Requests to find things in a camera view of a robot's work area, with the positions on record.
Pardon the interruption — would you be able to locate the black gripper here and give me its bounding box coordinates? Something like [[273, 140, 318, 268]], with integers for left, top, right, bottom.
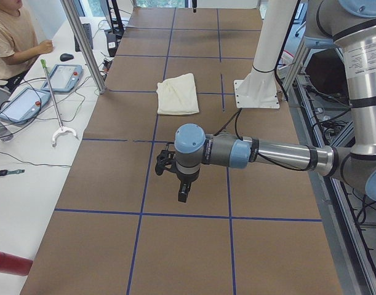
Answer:
[[177, 170, 200, 202]]

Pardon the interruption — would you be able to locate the cream long-sleeve cat shirt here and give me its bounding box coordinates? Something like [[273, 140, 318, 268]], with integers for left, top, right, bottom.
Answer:
[[156, 73, 199, 116]]

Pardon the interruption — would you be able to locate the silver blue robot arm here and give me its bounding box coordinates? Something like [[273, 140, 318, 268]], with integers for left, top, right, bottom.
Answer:
[[172, 1, 376, 202]]

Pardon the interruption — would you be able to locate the black keyboard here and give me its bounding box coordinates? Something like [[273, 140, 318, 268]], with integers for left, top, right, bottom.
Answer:
[[74, 23, 93, 52]]

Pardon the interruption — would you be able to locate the black computer mouse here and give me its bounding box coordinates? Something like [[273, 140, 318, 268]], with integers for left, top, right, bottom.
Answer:
[[60, 53, 74, 62]]

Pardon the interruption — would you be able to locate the far blue teach pendant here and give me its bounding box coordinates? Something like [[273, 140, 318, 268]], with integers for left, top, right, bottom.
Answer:
[[47, 64, 83, 93]]

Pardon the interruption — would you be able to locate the blue teach pendant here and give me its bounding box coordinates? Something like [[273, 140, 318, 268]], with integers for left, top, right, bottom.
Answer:
[[47, 64, 83, 93], [0, 87, 50, 124]]

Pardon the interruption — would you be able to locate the metal reacher grabber stick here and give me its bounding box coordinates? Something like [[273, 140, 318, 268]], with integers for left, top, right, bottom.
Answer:
[[40, 59, 78, 148]]

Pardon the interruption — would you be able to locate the near blue teach pendant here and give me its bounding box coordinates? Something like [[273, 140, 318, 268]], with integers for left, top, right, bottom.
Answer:
[[0, 87, 50, 124]]

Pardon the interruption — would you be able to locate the seated person beige shirt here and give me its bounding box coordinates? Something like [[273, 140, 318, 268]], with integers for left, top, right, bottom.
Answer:
[[0, 1, 54, 92]]

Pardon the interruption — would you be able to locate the red cylinder bottle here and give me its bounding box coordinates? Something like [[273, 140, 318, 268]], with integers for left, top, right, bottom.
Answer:
[[0, 251, 33, 276]]

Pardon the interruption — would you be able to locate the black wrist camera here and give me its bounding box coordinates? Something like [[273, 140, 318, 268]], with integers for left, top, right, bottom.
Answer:
[[155, 142, 177, 176]]

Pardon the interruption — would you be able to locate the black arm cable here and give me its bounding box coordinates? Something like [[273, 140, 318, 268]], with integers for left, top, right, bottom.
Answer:
[[214, 108, 302, 171]]

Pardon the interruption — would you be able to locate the aluminium frame post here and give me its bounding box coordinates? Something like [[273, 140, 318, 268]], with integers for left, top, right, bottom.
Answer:
[[60, 0, 106, 94]]

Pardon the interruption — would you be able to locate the green strap smartwatch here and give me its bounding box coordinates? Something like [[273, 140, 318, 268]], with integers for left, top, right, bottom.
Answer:
[[0, 169, 25, 177]]

